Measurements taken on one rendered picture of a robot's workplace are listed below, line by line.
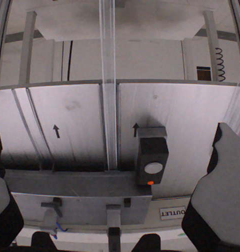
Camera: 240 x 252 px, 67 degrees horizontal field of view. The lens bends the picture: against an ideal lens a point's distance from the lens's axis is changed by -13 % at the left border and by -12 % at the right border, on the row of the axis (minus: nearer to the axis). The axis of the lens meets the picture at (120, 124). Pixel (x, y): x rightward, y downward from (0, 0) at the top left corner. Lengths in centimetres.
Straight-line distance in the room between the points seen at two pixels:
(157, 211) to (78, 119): 27
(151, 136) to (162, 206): 23
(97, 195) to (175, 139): 14
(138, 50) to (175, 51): 38
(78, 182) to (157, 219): 20
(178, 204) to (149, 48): 178
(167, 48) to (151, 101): 189
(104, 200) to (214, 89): 22
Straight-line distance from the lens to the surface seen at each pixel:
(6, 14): 69
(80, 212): 38
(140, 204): 34
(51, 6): 77
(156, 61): 207
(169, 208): 46
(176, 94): 26
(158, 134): 28
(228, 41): 249
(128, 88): 24
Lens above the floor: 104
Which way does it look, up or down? level
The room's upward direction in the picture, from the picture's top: 179 degrees clockwise
